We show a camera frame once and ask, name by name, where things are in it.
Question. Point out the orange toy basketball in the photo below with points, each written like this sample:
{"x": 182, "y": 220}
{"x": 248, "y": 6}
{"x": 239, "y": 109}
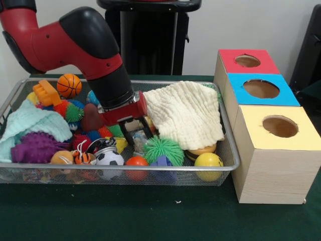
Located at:
{"x": 69, "y": 86}

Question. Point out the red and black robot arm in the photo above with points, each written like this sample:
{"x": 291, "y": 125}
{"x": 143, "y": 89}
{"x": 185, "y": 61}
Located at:
{"x": 75, "y": 47}

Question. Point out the large orange toy brick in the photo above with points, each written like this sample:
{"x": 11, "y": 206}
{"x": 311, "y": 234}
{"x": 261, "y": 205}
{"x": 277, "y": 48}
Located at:
{"x": 46, "y": 93}

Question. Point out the yellow smiley ball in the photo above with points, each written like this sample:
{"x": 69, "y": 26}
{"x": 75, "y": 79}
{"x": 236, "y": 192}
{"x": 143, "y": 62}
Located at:
{"x": 208, "y": 159}

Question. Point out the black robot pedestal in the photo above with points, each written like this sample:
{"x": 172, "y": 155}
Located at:
{"x": 150, "y": 37}

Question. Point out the silver mesh bin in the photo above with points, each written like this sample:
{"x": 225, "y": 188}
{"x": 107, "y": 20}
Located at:
{"x": 180, "y": 177}

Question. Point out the toy soccer ball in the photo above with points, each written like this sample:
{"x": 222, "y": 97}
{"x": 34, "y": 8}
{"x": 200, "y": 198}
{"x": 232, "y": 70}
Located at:
{"x": 110, "y": 158}

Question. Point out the dark green table cloth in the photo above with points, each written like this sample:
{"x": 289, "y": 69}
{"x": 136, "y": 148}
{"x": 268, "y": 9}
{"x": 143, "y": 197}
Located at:
{"x": 312, "y": 91}
{"x": 150, "y": 216}

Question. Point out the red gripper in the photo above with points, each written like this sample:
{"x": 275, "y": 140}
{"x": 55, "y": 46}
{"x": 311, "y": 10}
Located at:
{"x": 125, "y": 113}

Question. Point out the wooden box with three holes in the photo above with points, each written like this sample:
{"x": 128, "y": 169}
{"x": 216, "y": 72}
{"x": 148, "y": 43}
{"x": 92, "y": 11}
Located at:
{"x": 276, "y": 175}

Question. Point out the mint knitted cloth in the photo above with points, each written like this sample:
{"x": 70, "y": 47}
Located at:
{"x": 32, "y": 120}

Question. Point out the blue globe ball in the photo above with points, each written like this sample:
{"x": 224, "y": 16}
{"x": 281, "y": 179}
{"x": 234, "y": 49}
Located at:
{"x": 92, "y": 96}

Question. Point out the cream knitted cloth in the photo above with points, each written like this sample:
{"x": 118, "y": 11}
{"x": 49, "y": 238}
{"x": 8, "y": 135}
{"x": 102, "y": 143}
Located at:
{"x": 188, "y": 113}

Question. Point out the plain orange ball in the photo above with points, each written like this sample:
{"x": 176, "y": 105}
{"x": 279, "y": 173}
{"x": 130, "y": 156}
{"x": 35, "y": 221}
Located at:
{"x": 136, "y": 161}

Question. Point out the small green spiky ball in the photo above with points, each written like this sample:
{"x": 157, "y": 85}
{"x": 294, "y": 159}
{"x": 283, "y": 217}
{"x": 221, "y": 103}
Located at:
{"x": 115, "y": 130}

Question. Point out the black stand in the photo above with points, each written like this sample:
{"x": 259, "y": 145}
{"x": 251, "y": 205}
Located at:
{"x": 308, "y": 50}

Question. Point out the purple bumpy soft toy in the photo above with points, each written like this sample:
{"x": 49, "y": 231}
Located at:
{"x": 37, "y": 148}

